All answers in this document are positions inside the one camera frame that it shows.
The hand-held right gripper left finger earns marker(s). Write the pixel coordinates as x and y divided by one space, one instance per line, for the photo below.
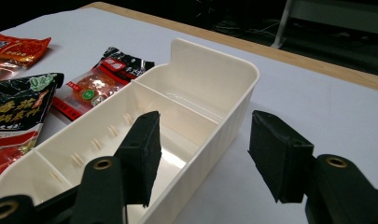
140 155

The white table mat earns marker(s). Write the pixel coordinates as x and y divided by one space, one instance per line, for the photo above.
301 99

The white plastic storage box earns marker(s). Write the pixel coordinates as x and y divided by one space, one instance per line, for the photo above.
193 74

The small red packet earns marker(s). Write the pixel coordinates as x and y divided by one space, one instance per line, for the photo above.
93 87

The orange red packet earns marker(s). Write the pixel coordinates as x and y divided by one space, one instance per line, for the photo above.
18 49

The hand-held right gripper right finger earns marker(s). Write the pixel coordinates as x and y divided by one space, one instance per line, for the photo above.
280 152

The black and red sauce packet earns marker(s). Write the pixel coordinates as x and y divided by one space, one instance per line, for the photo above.
15 102

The white metal stand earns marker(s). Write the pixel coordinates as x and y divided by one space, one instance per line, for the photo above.
283 25

